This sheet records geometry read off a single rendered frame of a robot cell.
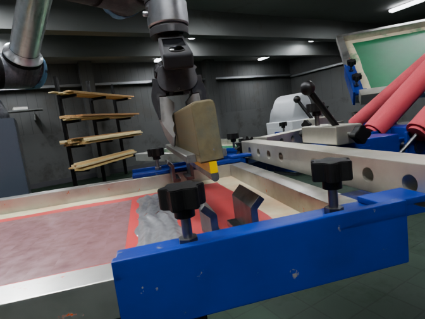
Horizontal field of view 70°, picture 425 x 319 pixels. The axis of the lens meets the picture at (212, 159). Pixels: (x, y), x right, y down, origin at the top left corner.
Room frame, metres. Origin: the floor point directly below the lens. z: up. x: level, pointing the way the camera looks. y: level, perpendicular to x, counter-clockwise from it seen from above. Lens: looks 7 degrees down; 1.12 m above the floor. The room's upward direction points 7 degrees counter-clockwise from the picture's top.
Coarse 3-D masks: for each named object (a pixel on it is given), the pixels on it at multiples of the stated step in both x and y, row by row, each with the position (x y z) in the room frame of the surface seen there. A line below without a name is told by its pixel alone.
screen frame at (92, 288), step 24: (240, 168) 0.75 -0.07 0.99; (48, 192) 0.75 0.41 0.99; (72, 192) 0.76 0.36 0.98; (96, 192) 0.77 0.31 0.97; (120, 192) 0.78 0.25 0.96; (264, 192) 0.61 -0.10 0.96; (288, 192) 0.50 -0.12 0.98; (312, 192) 0.45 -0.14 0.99; (0, 288) 0.26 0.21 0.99; (24, 288) 0.26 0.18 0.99; (48, 288) 0.25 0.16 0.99; (72, 288) 0.25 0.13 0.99; (96, 288) 0.25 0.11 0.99; (0, 312) 0.24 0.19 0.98; (24, 312) 0.24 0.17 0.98; (48, 312) 0.24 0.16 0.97; (72, 312) 0.25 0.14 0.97; (96, 312) 0.25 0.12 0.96
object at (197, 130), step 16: (176, 112) 0.52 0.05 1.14; (192, 112) 0.37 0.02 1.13; (208, 112) 0.37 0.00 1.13; (176, 128) 0.55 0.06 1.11; (192, 128) 0.38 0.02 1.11; (208, 128) 0.37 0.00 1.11; (176, 144) 0.60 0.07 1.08; (192, 144) 0.40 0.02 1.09; (208, 144) 0.37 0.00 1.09; (208, 160) 0.37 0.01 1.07
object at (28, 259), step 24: (264, 216) 0.47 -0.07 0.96; (48, 240) 0.49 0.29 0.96; (72, 240) 0.47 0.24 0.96; (96, 240) 0.46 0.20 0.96; (120, 240) 0.45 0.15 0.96; (0, 264) 0.41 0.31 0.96; (24, 264) 0.40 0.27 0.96; (48, 264) 0.39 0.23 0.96; (72, 264) 0.38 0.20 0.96; (96, 264) 0.37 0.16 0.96
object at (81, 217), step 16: (208, 192) 0.68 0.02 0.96; (224, 192) 0.66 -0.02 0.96; (64, 208) 0.70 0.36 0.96; (80, 208) 0.68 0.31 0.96; (96, 208) 0.66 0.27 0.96; (112, 208) 0.65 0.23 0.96; (128, 208) 0.63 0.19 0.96; (0, 224) 0.63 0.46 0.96; (16, 224) 0.61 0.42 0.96; (32, 224) 0.60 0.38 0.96; (48, 224) 0.58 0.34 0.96; (64, 224) 0.57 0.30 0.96; (80, 224) 0.56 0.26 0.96; (96, 224) 0.54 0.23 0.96; (0, 240) 0.52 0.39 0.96; (16, 240) 0.51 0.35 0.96
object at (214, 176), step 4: (192, 164) 0.51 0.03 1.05; (196, 168) 0.48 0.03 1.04; (200, 168) 0.43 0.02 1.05; (204, 172) 0.41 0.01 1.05; (208, 172) 0.38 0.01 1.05; (216, 172) 0.37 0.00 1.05; (208, 176) 0.39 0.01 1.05; (212, 176) 0.37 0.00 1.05; (216, 176) 0.37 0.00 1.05; (216, 180) 0.37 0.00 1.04
